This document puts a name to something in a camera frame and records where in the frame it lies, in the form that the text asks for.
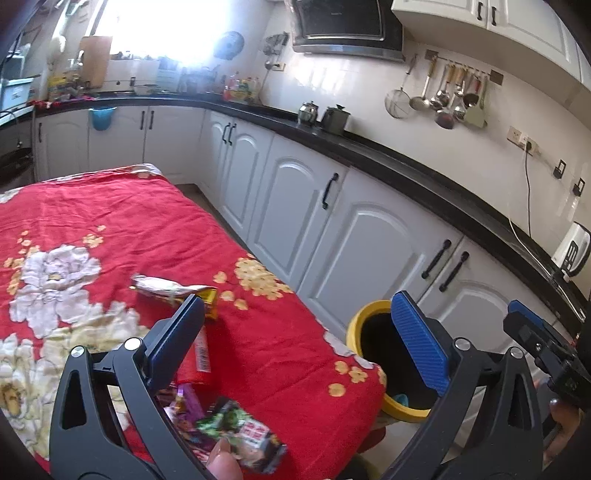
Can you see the yellow rimmed trash bin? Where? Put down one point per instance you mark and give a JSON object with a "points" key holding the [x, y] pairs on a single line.
{"points": [[372, 336]]}

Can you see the steel strainer ladle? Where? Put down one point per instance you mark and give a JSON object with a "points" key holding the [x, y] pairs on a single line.
{"points": [[397, 101]]}

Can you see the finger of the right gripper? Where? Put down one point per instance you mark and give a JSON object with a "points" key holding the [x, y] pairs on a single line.
{"points": [[515, 306]]}

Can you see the person's right hand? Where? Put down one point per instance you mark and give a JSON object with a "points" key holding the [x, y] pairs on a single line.
{"points": [[568, 418]]}

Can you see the person's left hand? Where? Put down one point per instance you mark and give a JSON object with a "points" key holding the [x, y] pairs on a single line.
{"points": [[222, 464]]}

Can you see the white storage box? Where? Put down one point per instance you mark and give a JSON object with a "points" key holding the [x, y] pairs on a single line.
{"points": [[14, 92]]}

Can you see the wooden cutting board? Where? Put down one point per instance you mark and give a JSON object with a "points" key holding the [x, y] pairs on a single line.
{"points": [[95, 57]]}

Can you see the white toaster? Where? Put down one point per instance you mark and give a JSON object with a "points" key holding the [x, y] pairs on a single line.
{"points": [[573, 251]]}

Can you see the steel kettle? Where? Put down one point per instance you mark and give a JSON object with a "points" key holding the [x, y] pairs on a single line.
{"points": [[307, 115]]}

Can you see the black range hood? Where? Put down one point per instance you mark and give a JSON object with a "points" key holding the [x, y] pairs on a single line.
{"points": [[366, 28]]}

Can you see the blue hanging basket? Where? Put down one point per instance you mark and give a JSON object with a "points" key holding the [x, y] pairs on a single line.
{"points": [[101, 119]]}

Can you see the silver yellow foil wrapper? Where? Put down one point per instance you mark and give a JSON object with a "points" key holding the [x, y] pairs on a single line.
{"points": [[174, 293]]}

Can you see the green black snack packet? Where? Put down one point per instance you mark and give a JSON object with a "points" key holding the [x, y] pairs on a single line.
{"points": [[253, 444]]}

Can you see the dark green pot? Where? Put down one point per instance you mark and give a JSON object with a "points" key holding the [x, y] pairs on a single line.
{"points": [[334, 120]]}

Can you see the steel soup ladle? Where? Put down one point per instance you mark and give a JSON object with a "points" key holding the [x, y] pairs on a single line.
{"points": [[420, 103]]}

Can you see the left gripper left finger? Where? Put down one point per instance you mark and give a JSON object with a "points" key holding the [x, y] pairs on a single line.
{"points": [[86, 440]]}

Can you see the blue wall plate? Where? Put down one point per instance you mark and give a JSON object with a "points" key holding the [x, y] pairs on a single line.
{"points": [[229, 45]]}

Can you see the purple snack wrapper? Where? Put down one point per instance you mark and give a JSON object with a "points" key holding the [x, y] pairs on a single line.
{"points": [[183, 409]]}

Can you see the black kitchen countertop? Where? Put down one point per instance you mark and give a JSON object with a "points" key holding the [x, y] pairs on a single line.
{"points": [[444, 197]]}

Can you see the red floral tablecloth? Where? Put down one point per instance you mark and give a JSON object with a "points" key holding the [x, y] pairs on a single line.
{"points": [[69, 250]]}

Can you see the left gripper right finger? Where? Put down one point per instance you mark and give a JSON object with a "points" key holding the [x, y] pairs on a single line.
{"points": [[506, 440]]}

